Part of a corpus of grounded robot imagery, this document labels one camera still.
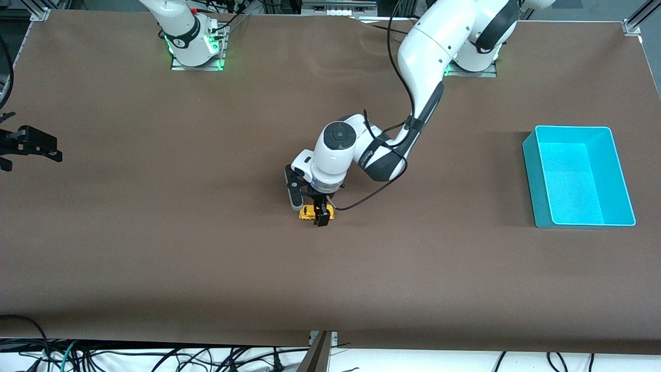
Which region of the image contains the yellow beetle toy car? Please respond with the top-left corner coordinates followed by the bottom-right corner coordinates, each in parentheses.
top-left (298, 205), bottom-right (336, 221)

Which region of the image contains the brown table cover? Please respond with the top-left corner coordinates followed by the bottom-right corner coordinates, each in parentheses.
top-left (0, 9), bottom-right (661, 355)

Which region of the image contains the white power strip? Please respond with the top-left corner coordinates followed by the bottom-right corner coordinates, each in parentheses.
top-left (302, 0), bottom-right (377, 17)

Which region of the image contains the teal plastic bin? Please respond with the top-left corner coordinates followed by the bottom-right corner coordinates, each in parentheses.
top-left (522, 125), bottom-right (637, 229)

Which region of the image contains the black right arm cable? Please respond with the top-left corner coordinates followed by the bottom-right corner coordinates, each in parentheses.
top-left (0, 36), bottom-right (14, 110)

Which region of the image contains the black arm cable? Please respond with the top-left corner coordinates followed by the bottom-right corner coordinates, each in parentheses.
top-left (0, 36), bottom-right (14, 110)
top-left (330, 0), bottom-right (430, 211)

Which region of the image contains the dark table support post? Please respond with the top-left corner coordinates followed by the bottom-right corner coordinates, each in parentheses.
top-left (297, 331), bottom-right (339, 372)

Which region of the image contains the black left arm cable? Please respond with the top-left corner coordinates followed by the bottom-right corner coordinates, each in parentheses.
top-left (330, 0), bottom-right (430, 211)

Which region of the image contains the black looped floor cable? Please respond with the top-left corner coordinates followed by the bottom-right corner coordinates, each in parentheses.
top-left (0, 314), bottom-right (52, 362)

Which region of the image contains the thick black base cable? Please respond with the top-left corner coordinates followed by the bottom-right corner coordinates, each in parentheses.
top-left (356, 20), bottom-right (402, 36)

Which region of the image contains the black right base cable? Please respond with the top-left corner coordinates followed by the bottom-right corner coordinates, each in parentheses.
top-left (207, 0), bottom-right (254, 34)

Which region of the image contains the teal floor cable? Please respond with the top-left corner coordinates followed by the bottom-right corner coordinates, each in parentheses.
top-left (59, 339), bottom-right (79, 372)

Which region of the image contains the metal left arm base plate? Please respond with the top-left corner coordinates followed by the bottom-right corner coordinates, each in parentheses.
top-left (443, 59), bottom-right (499, 78)

